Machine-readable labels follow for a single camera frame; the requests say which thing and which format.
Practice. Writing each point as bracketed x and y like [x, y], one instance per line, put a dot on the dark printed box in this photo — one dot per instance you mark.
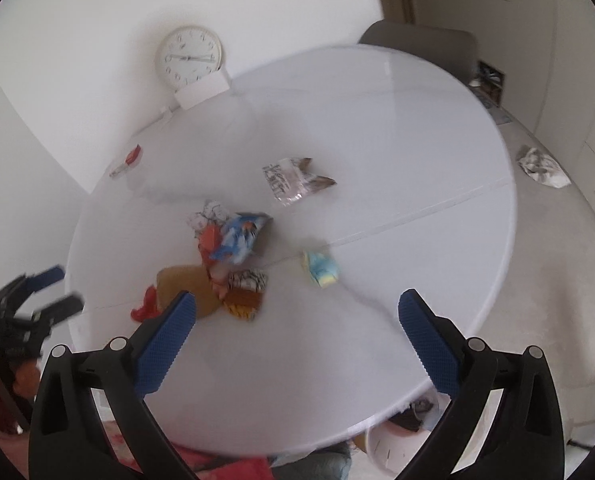
[488, 82]

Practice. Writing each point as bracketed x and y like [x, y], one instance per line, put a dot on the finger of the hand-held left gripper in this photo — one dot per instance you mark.
[47, 276]
[62, 307]

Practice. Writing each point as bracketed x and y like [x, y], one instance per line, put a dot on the white patterned wrapper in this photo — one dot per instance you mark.
[208, 212]

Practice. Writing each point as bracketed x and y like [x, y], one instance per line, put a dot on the crumpled white paper ball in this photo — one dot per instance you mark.
[542, 167]

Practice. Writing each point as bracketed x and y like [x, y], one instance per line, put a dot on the red cloth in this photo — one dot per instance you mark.
[217, 465]

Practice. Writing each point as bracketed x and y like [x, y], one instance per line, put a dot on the red and white wrapper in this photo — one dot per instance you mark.
[127, 160]

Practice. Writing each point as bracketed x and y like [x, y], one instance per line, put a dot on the white trash bin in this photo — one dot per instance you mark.
[397, 450]

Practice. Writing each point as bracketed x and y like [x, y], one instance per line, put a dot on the grey blue cloth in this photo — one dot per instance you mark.
[317, 465]

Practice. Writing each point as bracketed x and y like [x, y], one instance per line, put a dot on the striped orange snack wrapper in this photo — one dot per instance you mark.
[246, 290]

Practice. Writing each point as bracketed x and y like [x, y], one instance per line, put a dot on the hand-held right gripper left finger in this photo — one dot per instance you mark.
[170, 345]

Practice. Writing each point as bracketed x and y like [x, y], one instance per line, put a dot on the grey chair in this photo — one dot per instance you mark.
[422, 47]

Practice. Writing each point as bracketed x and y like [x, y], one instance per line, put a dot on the white round wall clock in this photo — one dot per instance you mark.
[190, 57]

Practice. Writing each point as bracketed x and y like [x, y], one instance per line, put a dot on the pink paper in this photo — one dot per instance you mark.
[217, 277]

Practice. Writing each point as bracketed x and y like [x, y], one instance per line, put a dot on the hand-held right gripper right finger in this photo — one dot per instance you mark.
[427, 345]

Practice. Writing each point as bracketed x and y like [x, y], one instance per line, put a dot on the person's left hand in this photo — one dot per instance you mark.
[7, 392]

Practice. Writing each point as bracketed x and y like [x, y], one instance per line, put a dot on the clear plastic wrapper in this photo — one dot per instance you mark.
[290, 180]

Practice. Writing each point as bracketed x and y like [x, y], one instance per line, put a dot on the blue snack wrapper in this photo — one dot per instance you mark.
[240, 240]

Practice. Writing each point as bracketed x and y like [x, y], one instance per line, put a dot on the white clock stand box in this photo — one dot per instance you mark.
[202, 91]

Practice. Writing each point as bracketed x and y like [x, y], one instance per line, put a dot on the light blue yellow wrapper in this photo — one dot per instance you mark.
[322, 267]

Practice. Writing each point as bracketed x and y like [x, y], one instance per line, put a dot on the tan crumpled paper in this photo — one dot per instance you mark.
[185, 287]

